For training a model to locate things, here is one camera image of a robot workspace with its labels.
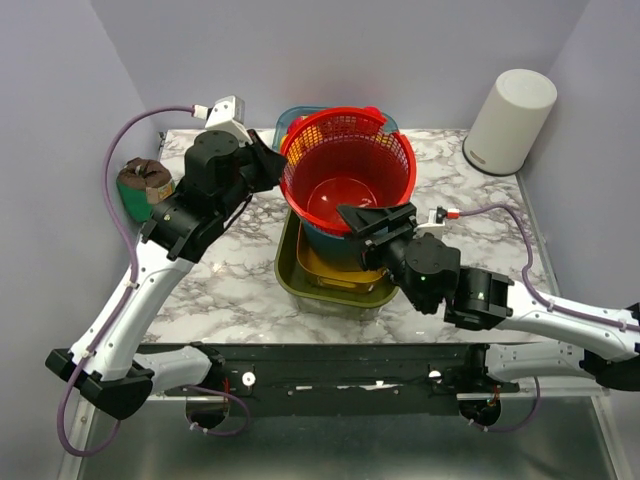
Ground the green pot with brown top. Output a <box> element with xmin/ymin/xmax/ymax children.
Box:
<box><xmin>116</xmin><ymin>158</ymin><xmax>175</xmax><ymax>223</ymax></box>

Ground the yellow plastic bin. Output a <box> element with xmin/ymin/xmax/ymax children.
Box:
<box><xmin>296</xmin><ymin>226</ymin><xmax>385</xmax><ymax>293</ymax></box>

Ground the clear teal fruit basket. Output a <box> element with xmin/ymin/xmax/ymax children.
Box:
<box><xmin>272</xmin><ymin>105</ymin><xmax>399</xmax><ymax>150</ymax></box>

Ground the pink dragon fruit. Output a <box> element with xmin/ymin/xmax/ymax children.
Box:
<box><xmin>287</xmin><ymin>116</ymin><xmax>306</xmax><ymax>133</ymax></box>

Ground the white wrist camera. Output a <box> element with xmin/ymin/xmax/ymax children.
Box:
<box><xmin>414</xmin><ymin>206</ymin><xmax>460</xmax><ymax>240</ymax></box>
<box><xmin>191</xmin><ymin>95</ymin><xmax>246</xmax><ymax>138</ymax></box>

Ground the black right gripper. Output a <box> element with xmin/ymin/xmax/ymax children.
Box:
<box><xmin>337</xmin><ymin>201</ymin><xmax>429</xmax><ymax>312</ymax></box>

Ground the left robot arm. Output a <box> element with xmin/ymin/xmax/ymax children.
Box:
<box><xmin>45</xmin><ymin>130</ymin><xmax>287</xmax><ymax>420</ymax></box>

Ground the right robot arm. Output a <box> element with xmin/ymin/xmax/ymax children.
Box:
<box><xmin>337</xmin><ymin>203</ymin><xmax>639</xmax><ymax>392</ymax></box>

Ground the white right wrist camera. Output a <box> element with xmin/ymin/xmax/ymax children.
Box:
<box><xmin>414</xmin><ymin>206</ymin><xmax>460</xmax><ymax>240</ymax></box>

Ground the white cylindrical container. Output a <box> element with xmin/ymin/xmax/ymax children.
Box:
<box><xmin>462</xmin><ymin>69</ymin><xmax>558</xmax><ymax>176</ymax></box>

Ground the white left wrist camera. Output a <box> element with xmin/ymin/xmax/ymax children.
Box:
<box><xmin>191</xmin><ymin>95</ymin><xmax>246</xmax><ymax>138</ymax></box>

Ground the olive green plastic tub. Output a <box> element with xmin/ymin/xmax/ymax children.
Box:
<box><xmin>274</xmin><ymin>210</ymin><xmax>398</xmax><ymax>320</ymax></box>

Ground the teal plastic bucket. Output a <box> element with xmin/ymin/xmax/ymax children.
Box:
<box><xmin>301</xmin><ymin>220</ymin><xmax>361</xmax><ymax>271</ymax></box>

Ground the red mesh basket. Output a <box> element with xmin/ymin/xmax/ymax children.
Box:
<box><xmin>280</xmin><ymin>107</ymin><xmax>417</xmax><ymax>236</ymax></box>

